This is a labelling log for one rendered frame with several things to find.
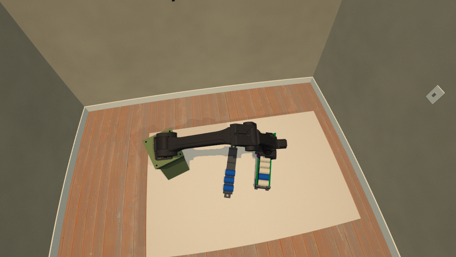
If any beige cylinder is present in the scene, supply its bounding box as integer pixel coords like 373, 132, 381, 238
259, 167, 270, 174
259, 162, 270, 168
258, 180, 269, 187
260, 156, 270, 162

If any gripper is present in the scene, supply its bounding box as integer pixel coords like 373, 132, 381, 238
257, 146, 277, 160

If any blue plastic bar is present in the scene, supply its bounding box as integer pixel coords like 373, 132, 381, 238
223, 185, 234, 192
224, 177, 234, 184
258, 173, 269, 180
225, 169, 235, 176

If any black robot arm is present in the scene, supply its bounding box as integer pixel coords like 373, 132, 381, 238
154, 121, 287, 160

